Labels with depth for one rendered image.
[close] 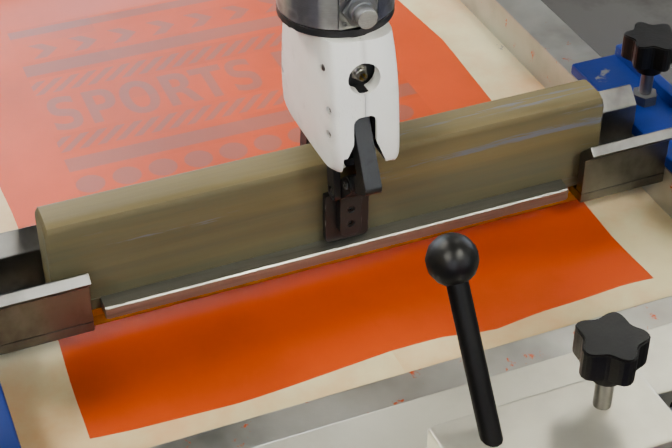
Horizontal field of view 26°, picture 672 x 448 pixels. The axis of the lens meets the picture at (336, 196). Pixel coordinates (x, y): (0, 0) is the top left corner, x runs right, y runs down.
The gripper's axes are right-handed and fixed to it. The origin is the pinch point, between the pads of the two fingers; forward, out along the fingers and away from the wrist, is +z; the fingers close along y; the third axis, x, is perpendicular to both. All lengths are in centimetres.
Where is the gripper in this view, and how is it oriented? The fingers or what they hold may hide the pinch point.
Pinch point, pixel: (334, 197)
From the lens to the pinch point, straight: 101.1
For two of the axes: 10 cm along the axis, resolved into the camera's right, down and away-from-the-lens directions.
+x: -9.3, 2.3, -3.1
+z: 0.0, 8.0, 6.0
